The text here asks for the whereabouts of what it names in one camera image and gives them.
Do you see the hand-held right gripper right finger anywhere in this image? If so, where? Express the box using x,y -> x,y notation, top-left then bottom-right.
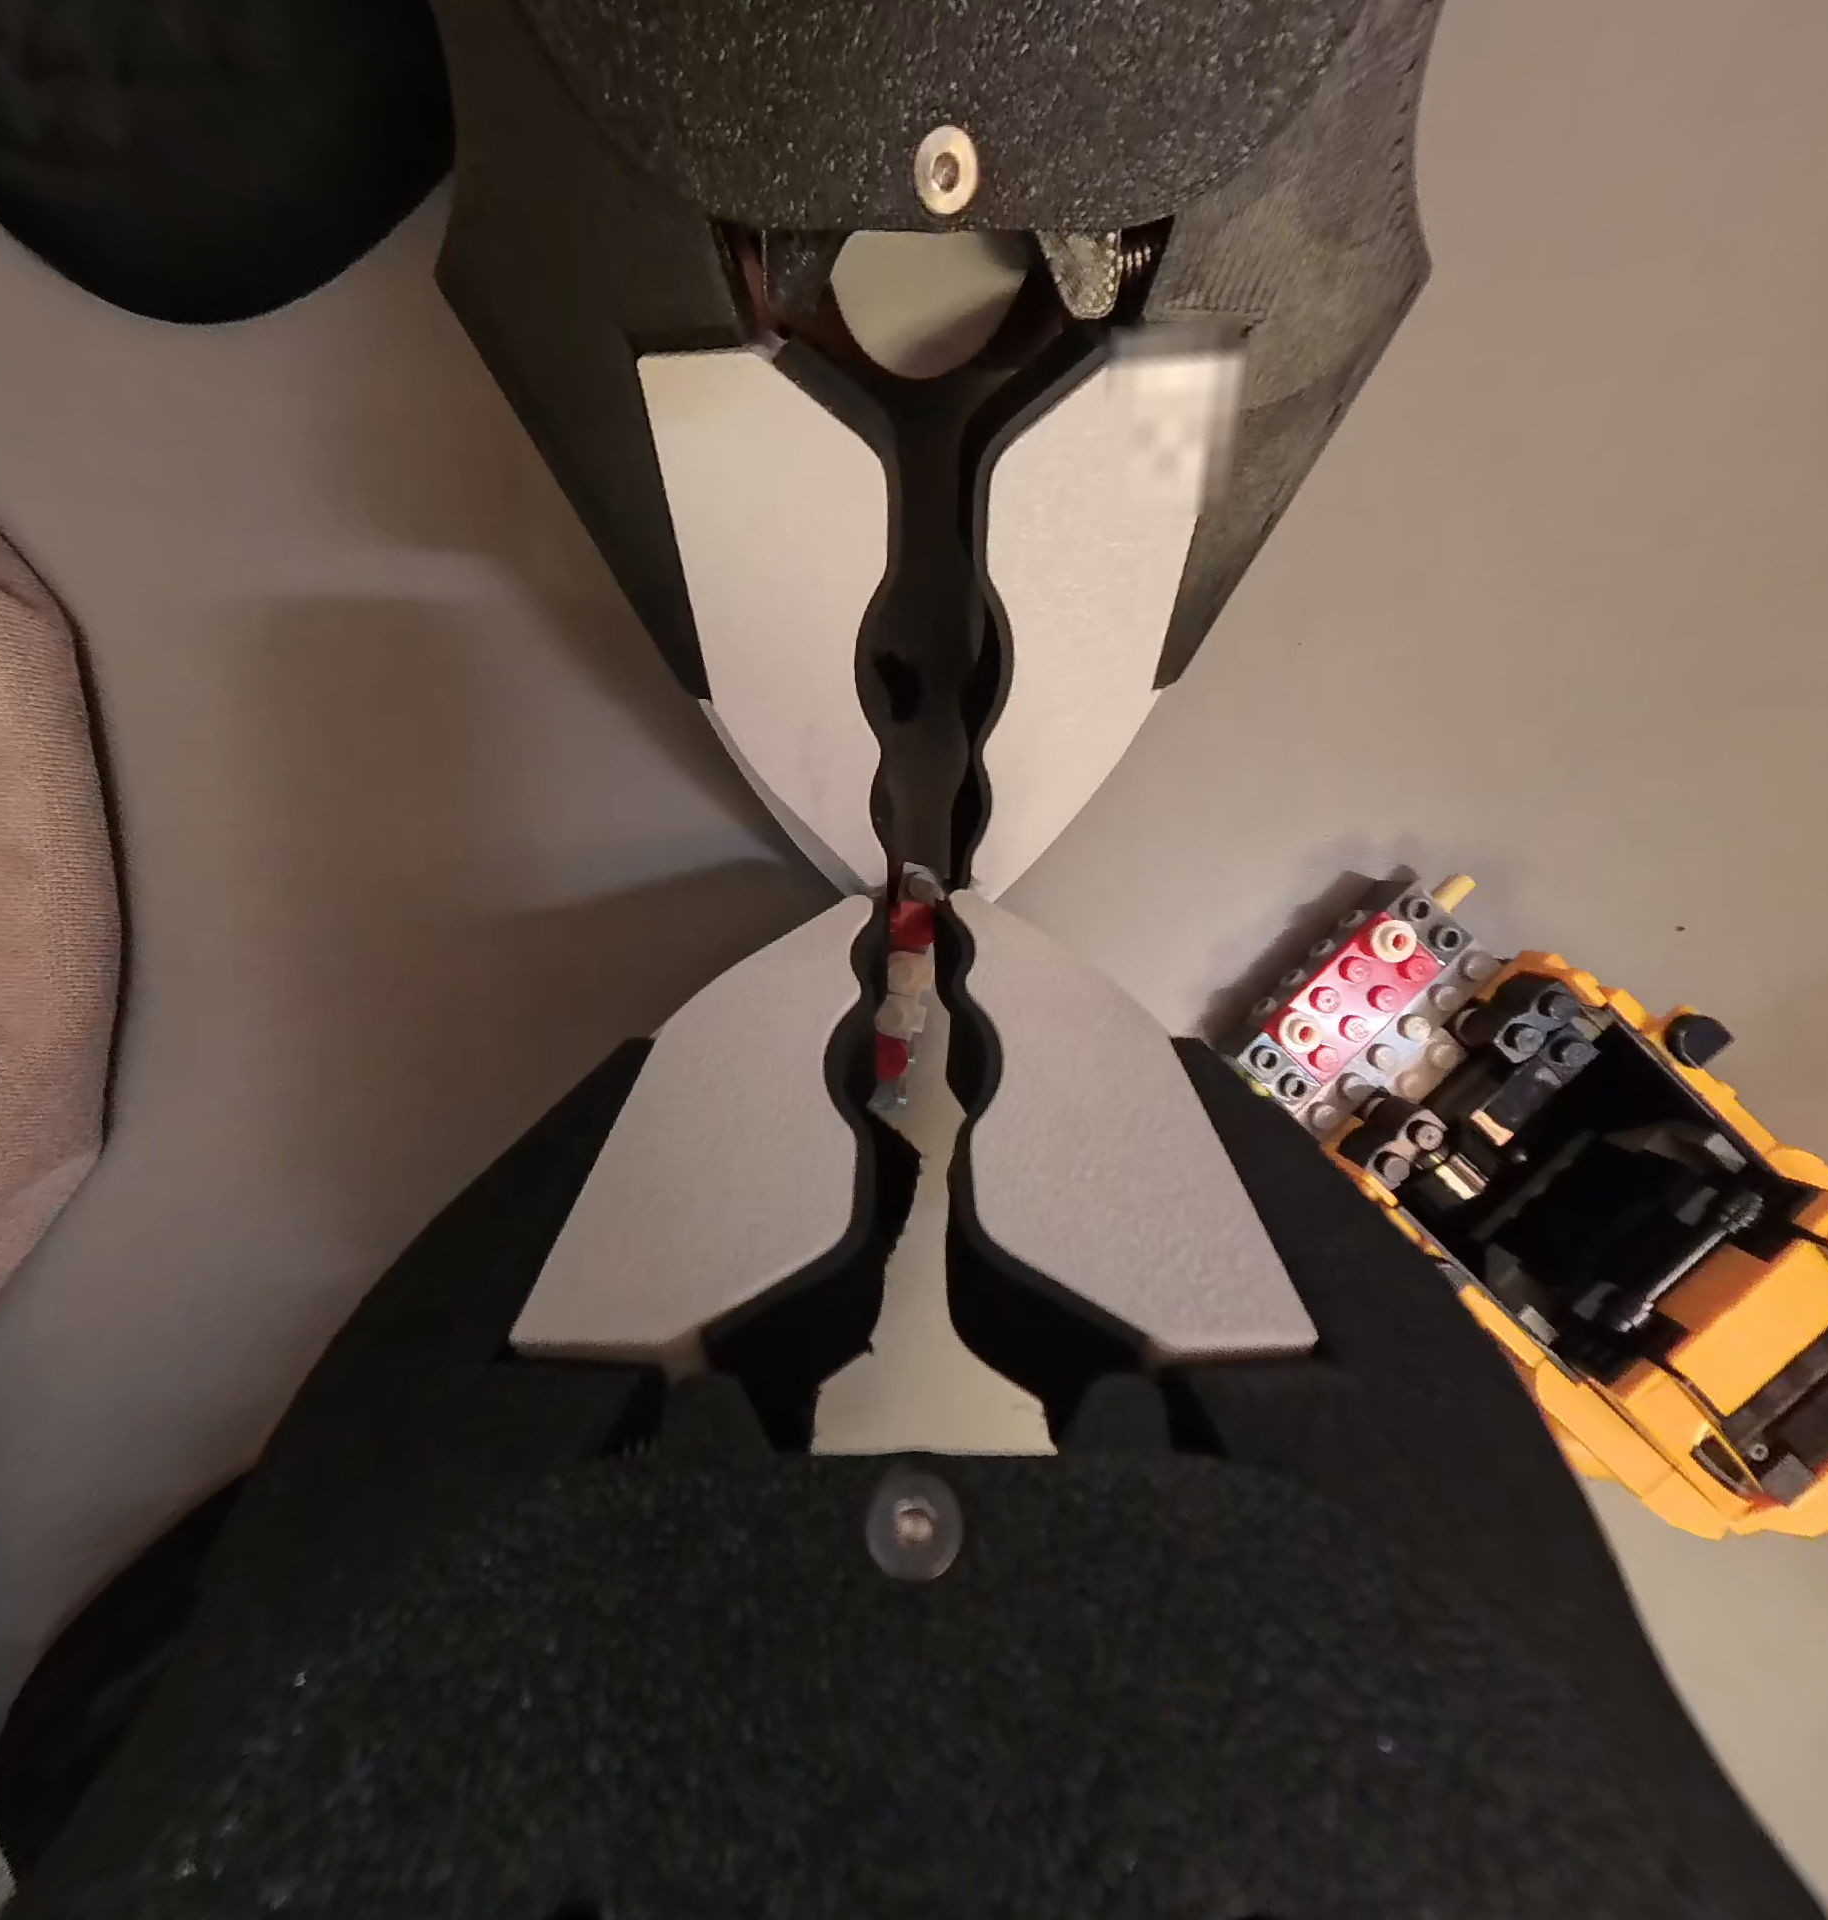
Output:
944,891 -> 1324,1445

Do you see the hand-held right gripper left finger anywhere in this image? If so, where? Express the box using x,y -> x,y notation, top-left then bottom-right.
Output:
508,891 -> 919,1449

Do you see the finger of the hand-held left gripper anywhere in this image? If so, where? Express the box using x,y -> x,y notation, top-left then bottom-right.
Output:
959,317 -> 1248,891
633,339 -> 917,894

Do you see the red white lego assembly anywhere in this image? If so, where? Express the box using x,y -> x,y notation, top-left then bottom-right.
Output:
868,871 -> 948,1111

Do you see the yellow lego car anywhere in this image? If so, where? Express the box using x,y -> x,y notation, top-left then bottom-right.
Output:
1238,871 -> 1828,1538

